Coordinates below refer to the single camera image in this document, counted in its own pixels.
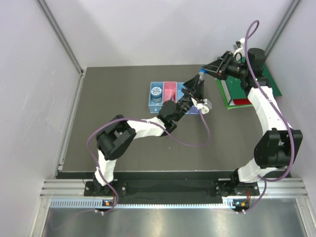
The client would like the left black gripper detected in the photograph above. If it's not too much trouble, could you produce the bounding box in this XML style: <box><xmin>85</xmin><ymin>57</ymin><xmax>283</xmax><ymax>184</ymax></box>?
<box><xmin>173</xmin><ymin>74</ymin><xmax>204</xmax><ymax>122</ymax></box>

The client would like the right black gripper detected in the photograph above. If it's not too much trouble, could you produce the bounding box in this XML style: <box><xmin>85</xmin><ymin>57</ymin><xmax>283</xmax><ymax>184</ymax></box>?
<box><xmin>202</xmin><ymin>52</ymin><xmax>249</xmax><ymax>81</ymax></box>

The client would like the grey blue glue stick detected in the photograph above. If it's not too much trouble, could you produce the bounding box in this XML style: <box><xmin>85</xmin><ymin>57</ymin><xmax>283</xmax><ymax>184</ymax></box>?
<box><xmin>198</xmin><ymin>69</ymin><xmax>205</xmax><ymax>83</ymax></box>

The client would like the purple drawer box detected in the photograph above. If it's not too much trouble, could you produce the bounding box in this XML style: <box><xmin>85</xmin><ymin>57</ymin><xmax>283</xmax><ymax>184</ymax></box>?
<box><xmin>187</xmin><ymin>106</ymin><xmax>199</xmax><ymax>115</ymax></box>

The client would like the dark green binder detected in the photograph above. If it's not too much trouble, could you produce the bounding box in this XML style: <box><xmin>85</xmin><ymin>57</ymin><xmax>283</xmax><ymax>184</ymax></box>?
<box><xmin>228</xmin><ymin>64</ymin><xmax>282</xmax><ymax>97</ymax></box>

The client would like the pink drawer box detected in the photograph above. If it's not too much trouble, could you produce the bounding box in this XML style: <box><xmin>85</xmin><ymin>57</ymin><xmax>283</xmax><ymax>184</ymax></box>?
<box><xmin>162</xmin><ymin>81</ymin><xmax>177</xmax><ymax>102</ymax></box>

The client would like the light green folder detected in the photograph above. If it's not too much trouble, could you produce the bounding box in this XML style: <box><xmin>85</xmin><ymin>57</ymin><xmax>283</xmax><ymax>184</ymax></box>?
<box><xmin>216</xmin><ymin>77</ymin><xmax>252</xmax><ymax>110</ymax></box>

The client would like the blue slime jar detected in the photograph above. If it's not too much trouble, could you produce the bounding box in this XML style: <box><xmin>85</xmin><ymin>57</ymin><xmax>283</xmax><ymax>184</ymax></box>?
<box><xmin>150</xmin><ymin>86</ymin><xmax>163</xmax><ymax>103</ymax></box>

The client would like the red folder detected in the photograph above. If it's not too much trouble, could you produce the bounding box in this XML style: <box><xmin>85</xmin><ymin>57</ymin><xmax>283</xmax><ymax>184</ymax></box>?
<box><xmin>233</xmin><ymin>99</ymin><xmax>251</xmax><ymax>106</ymax></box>

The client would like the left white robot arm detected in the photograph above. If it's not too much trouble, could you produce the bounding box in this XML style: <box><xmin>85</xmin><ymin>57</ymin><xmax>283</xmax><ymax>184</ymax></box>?
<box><xmin>92</xmin><ymin>71</ymin><xmax>210</xmax><ymax>196</ymax></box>

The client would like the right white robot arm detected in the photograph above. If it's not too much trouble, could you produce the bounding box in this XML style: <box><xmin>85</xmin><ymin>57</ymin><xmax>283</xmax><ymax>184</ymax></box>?
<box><xmin>202</xmin><ymin>48</ymin><xmax>303</xmax><ymax>196</ymax></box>

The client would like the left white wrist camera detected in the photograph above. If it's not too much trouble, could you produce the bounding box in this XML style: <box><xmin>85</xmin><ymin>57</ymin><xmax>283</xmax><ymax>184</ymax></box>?
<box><xmin>191</xmin><ymin>98</ymin><xmax>212</xmax><ymax>115</ymax></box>

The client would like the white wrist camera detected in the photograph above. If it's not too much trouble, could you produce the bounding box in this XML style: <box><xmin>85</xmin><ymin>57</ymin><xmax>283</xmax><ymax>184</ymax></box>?
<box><xmin>191</xmin><ymin>98</ymin><xmax>212</xmax><ymax>115</ymax></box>
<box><xmin>233</xmin><ymin>38</ymin><xmax>245</xmax><ymax>56</ymax></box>

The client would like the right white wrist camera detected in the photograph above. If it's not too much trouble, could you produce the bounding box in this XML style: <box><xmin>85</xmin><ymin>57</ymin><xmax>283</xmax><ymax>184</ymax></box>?
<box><xmin>233</xmin><ymin>38</ymin><xmax>245</xmax><ymax>56</ymax></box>

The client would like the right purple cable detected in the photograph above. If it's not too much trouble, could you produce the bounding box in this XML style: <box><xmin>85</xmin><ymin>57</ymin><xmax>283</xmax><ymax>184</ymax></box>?
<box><xmin>234</xmin><ymin>20</ymin><xmax>296</xmax><ymax>214</ymax></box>

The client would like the purple cable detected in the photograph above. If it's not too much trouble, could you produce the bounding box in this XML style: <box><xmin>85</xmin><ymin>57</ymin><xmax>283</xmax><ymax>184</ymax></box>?
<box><xmin>49</xmin><ymin>112</ymin><xmax>211</xmax><ymax>230</ymax></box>
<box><xmin>234</xmin><ymin>20</ymin><xmax>296</xmax><ymax>214</ymax></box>

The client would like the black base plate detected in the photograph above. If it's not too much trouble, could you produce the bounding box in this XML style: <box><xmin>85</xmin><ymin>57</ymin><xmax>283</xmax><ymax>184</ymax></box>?
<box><xmin>83</xmin><ymin>178</ymin><xmax>260</xmax><ymax>198</ymax></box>

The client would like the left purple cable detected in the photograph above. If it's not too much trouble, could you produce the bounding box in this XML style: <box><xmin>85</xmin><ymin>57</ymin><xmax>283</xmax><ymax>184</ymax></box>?
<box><xmin>49</xmin><ymin>112</ymin><xmax>211</xmax><ymax>230</ymax></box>

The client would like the aluminium front rail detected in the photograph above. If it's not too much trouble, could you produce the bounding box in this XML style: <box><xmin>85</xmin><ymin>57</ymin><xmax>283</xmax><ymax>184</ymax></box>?
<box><xmin>40</xmin><ymin>178</ymin><xmax>308</xmax><ymax>198</ymax></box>

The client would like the grey slotted cable duct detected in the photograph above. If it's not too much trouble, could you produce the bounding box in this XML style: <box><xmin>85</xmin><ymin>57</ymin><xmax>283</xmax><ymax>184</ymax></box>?
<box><xmin>50</xmin><ymin>198</ymin><xmax>241</xmax><ymax>209</ymax></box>

